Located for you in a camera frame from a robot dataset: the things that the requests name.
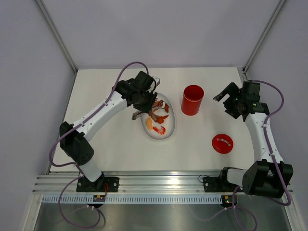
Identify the metal tongs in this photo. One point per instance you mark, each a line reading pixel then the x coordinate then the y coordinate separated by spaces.
pixel 138 114

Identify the left aluminium frame post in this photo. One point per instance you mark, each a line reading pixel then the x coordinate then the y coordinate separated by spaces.
pixel 55 33

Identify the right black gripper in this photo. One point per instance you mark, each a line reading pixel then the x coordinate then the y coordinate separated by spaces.
pixel 232 88

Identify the brown meat slice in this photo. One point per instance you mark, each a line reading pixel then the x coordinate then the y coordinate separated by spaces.
pixel 154 117

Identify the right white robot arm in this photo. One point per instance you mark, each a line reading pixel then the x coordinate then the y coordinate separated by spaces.
pixel 269 175

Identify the red shrimp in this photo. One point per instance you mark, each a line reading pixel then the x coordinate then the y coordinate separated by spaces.
pixel 160 130

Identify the aluminium frame post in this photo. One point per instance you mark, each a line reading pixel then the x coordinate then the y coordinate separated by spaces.
pixel 55 33
pixel 265 33

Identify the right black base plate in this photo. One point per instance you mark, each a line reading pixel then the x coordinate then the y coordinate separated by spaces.
pixel 214 184

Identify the red cylindrical container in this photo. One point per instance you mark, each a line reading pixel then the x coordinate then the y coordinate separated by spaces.
pixel 192 99

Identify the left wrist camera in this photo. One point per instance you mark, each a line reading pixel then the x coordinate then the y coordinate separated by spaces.
pixel 157 80

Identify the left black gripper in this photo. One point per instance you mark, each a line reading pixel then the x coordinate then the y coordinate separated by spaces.
pixel 147 108

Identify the right aluminium frame post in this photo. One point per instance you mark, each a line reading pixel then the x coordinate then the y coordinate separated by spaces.
pixel 265 33

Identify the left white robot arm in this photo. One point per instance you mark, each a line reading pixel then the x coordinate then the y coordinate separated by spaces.
pixel 75 138

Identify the brown fried shrimp piece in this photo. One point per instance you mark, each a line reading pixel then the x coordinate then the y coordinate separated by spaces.
pixel 165 107

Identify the red carrot fan slice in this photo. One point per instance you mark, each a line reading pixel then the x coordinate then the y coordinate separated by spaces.
pixel 160 119

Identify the aluminium mounting rail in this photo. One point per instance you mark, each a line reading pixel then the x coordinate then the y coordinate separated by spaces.
pixel 132 182

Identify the red round lid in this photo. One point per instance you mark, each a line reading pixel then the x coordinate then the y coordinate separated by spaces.
pixel 222 143

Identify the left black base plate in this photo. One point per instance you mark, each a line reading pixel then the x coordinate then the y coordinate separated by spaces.
pixel 109 184

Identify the white slotted cable duct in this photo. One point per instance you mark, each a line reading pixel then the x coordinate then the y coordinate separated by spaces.
pixel 139 199

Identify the white oval plate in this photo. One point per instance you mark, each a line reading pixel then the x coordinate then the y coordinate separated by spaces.
pixel 169 123

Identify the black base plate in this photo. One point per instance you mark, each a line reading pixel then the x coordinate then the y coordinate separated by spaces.
pixel 109 184
pixel 214 184

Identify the pale orange salmon piece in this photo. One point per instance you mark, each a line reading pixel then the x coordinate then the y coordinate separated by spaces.
pixel 149 124

